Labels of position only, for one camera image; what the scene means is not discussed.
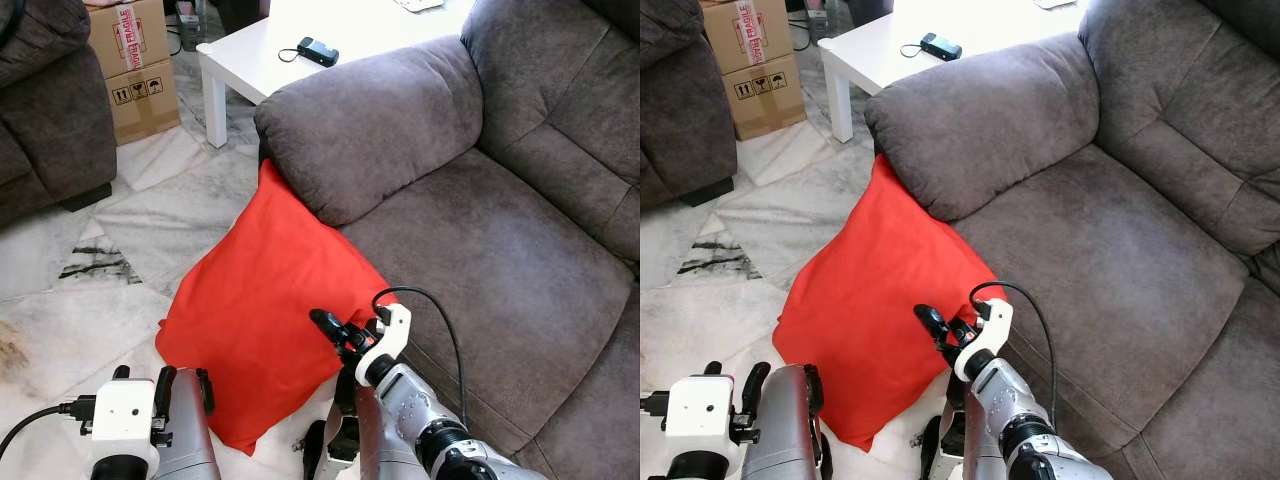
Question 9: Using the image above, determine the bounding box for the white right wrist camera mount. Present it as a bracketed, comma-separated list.
[355, 303, 413, 386]
[953, 297, 1013, 381]

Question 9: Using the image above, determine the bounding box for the white low table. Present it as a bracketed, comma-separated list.
[818, 0, 1091, 144]
[197, 0, 479, 149]

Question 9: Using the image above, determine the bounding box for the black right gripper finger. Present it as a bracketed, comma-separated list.
[913, 303, 951, 341]
[309, 308, 349, 346]

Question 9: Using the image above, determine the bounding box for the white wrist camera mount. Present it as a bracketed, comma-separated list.
[355, 303, 413, 386]
[88, 378, 161, 471]
[953, 297, 1013, 381]
[665, 375, 739, 461]

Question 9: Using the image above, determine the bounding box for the red pillow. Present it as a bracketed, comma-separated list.
[772, 153, 1006, 451]
[155, 158, 401, 456]

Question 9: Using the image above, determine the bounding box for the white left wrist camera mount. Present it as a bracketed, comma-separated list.
[88, 378, 161, 471]
[665, 375, 739, 461]

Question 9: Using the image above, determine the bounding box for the silver left robot leg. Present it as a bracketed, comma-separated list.
[155, 365, 223, 480]
[742, 363, 833, 480]

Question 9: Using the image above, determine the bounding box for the black handheld device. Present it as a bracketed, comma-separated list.
[920, 32, 963, 62]
[297, 37, 341, 68]

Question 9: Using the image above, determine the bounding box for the cardboard box with printed symbols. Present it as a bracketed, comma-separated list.
[105, 58, 183, 147]
[722, 55, 807, 141]

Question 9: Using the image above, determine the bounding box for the dark fabric sofa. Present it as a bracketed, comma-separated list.
[0, 0, 119, 229]
[640, 0, 739, 209]
[253, 0, 641, 480]
[863, 0, 1280, 480]

